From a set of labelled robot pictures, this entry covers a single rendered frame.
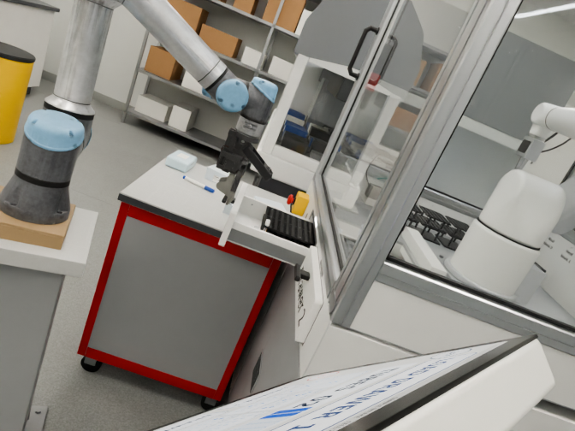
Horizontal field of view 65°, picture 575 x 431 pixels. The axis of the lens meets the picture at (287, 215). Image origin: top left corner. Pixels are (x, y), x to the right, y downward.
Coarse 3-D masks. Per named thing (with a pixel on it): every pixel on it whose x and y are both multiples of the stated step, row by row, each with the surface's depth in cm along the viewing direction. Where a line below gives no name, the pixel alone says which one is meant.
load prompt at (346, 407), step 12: (432, 360) 42; (444, 360) 40; (456, 360) 38; (408, 372) 38; (420, 372) 36; (432, 372) 35; (384, 384) 35; (396, 384) 33; (408, 384) 32; (348, 396) 33; (360, 396) 32; (372, 396) 31; (384, 396) 29; (324, 408) 31; (336, 408) 30; (348, 408) 28; (360, 408) 27; (300, 420) 29; (312, 420) 27; (324, 420) 26; (336, 420) 26
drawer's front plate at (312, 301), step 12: (312, 252) 114; (312, 264) 107; (312, 276) 102; (300, 288) 110; (312, 288) 97; (312, 300) 93; (300, 312) 100; (312, 312) 92; (300, 324) 96; (300, 336) 94
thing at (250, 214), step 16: (240, 208) 145; (256, 208) 145; (240, 224) 122; (256, 224) 142; (240, 240) 123; (256, 240) 123; (272, 240) 123; (288, 240) 124; (272, 256) 124; (288, 256) 124; (304, 256) 124
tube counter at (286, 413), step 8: (304, 400) 37; (312, 400) 36; (320, 400) 35; (328, 400) 34; (288, 408) 35; (296, 408) 34; (304, 408) 33; (264, 416) 34; (272, 416) 33; (280, 416) 32; (288, 416) 31; (248, 424) 32; (256, 424) 31; (264, 424) 30; (272, 424) 30
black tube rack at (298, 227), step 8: (272, 216) 136; (280, 216) 139; (288, 216) 141; (272, 224) 130; (280, 224) 131; (288, 224) 134; (296, 224) 138; (304, 224) 140; (312, 224) 144; (272, 232) 132; (280, 232) 126; (288, 232) 129; (296, 232) 131; (304, 232) 134; (312, 232) 137; (296, 240) 133; (304, 240) 127; (312, 240) 130
